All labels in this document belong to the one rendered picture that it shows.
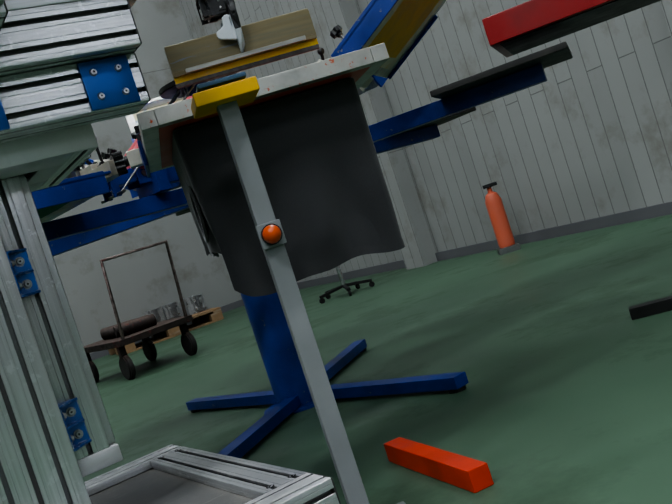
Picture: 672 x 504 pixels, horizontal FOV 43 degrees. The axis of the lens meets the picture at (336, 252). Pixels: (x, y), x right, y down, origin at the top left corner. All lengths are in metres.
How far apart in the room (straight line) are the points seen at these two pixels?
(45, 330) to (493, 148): 5.61
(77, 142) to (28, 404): 0.47
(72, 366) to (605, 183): 5.03
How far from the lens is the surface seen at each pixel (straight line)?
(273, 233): 1.67
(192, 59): 2.08
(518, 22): 2.86
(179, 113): 1.92
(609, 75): 6.09
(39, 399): 1.62
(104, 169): 2.84
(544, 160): 6.62
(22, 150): 1.60
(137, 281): 10.32
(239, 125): 1.73
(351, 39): 2.89
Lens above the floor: 0.63
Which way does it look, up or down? 2 degrees down
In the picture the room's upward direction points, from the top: 18 degrees counter-clockwise
